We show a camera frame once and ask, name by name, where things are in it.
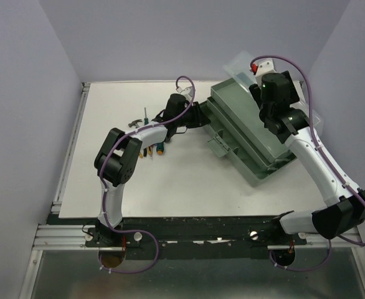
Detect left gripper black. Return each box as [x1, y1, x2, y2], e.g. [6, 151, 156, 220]
[175, 102, 209, 129]

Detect grey translucent tool box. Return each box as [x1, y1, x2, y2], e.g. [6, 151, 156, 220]
[199, 50, 323, 188]

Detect green orange stubby screwdriver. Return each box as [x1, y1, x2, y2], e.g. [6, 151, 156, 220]
[156, 142, 164, 155]

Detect yellow black pliers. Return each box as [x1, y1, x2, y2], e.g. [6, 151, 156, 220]
[139, 146, 153, 159]

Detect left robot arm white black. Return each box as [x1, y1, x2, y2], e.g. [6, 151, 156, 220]
[91, 93, 211, 246]

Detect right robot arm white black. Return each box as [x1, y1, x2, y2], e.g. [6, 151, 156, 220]
[249, 71, 365, 244]

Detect small claw hammer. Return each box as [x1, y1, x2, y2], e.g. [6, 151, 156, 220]
[128, 119, 143, 128]

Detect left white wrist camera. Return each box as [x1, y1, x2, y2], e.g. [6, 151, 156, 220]
[176, 87, 194, 101]

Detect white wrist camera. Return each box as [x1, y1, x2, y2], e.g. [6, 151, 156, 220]
[176, 87, 194, 101]
[252, 59, 276, 77]

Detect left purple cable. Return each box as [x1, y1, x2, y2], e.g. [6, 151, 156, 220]
[100, 76, 196, 275]

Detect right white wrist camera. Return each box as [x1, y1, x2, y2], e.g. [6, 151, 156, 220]
[252, 59, 276, 77]

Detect black mounting rail base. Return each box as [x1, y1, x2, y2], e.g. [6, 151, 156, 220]
[85, 216, 306, 260]

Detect aluminium extrusion frame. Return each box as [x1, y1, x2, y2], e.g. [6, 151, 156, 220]
[20, 222, 99, 299]

